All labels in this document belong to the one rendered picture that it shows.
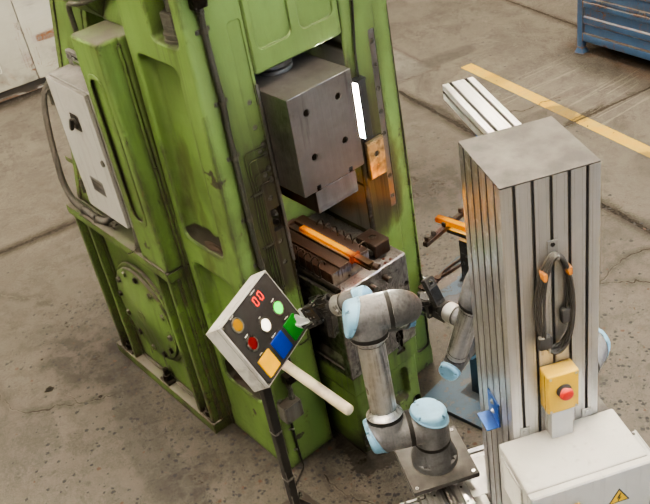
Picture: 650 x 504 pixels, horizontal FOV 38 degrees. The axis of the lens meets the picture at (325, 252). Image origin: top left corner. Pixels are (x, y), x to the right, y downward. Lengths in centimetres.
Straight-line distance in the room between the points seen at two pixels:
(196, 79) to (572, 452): 168
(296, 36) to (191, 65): 44
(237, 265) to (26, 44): 534
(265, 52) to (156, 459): 209
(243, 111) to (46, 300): 279
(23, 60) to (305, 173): 547
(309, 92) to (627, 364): 216
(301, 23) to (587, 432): 173
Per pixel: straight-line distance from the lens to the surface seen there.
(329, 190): 351
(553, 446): 261
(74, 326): 553
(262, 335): 331
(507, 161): 221
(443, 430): 299
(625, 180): 596
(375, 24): 367
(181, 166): 370
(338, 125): 345
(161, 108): 360
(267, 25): 333
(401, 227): 411
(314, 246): 384
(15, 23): 852
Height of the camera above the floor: 316
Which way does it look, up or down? 35 degrees down
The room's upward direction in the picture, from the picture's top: 11 degrees counter-clockwise
